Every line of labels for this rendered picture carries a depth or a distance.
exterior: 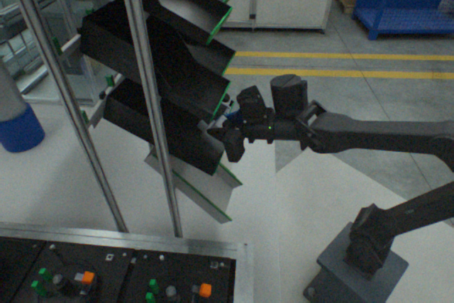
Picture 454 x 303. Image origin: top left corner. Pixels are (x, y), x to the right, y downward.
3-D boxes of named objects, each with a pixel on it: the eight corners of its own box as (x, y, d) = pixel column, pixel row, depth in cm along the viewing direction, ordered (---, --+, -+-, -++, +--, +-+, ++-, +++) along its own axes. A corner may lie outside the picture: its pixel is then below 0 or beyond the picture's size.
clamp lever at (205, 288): (201, 296, 67) (211, 284, 62) (198, 306, 65) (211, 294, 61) (185, 292, 66) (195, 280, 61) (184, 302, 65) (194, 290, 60)
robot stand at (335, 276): (379, 298, 79) (410, 263, 66) (351, 342, 72) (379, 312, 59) (331, 258, 88) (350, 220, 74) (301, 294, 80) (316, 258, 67)
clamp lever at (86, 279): (91, 284, 69) (95, 272, 64) (88, 294, 67) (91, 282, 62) (76, 281, 68) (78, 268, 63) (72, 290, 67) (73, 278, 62)
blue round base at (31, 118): (52, 129, 132) (38, 101, 122) (32, 154, 120) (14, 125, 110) (19, 127, 133) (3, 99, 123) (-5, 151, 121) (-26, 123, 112)
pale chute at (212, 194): (233, 188, 91) (243, 184, 89) (220, 224, 82) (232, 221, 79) (165, 128, 82) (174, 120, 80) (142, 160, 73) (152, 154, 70)
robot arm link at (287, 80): (341, 131, 57) (339, 74, 51) (323, 155, 52) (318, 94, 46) (289, 123, 64) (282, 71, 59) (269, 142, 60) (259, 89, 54)
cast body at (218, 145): (226, 142, 72) (243, 128, 68) (219, 154, 69) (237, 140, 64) (201, 120, 71) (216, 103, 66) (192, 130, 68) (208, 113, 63)
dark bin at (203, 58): (233, 58, 79) (245, 35, 74) (218, 83, 70) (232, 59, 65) (138, 3, 77) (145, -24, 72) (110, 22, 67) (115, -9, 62)
